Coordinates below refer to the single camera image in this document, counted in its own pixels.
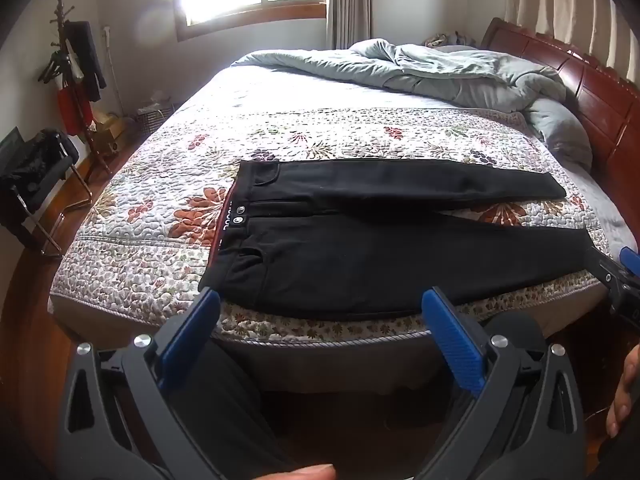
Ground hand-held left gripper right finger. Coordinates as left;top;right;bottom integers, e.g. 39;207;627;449
421;286;586;480

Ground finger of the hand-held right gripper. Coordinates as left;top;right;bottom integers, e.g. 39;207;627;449
619;246;640;277
582;246;640;331

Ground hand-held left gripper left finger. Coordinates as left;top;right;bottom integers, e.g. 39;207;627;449
56;287;236;480

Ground black pants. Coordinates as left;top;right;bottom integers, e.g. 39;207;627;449
198;159;601;322

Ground person's right hand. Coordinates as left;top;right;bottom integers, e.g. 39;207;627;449
606;342;640;438

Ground person's left hand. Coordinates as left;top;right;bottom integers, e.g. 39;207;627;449
267;464;337;480

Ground person's left leg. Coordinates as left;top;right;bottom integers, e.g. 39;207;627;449
172;337;306;480

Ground floral quilted bedspread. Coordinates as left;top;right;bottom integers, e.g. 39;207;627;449
49;65;626;351

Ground wooden bed headboard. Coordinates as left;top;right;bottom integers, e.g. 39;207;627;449
481;16;640;211

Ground yellow cardboard box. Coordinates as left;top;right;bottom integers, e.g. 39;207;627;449
92;115;128;153

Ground grey duvet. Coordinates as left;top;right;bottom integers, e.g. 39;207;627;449
230;37;593;171

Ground beige curtain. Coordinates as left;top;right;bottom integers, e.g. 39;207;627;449
502;0;640;91

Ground patterned pillow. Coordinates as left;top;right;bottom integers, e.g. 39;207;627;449
425;32;476;51

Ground black jacket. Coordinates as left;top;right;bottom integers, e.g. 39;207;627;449
65;20;108;103

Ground wooden coat rack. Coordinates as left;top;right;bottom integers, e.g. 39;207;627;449
37;0;113;176

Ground grey curtain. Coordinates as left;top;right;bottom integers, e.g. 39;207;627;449
326;0;373;50

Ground black metal frame chair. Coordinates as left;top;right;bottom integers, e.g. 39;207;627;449
0;127;93;258

